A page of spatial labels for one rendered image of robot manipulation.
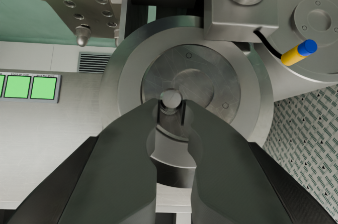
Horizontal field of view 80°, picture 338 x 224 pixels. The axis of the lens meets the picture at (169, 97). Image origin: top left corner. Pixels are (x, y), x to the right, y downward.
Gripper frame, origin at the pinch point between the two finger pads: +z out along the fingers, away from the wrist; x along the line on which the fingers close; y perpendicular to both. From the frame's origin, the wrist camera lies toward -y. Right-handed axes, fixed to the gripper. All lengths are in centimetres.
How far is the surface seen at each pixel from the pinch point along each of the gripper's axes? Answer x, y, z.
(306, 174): 19.1, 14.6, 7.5
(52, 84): -26.5, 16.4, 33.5
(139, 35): -2.7, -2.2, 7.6
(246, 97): 6.2, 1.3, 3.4
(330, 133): 19.3, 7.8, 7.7
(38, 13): -140, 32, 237
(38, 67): -173, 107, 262
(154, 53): -1.3, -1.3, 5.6
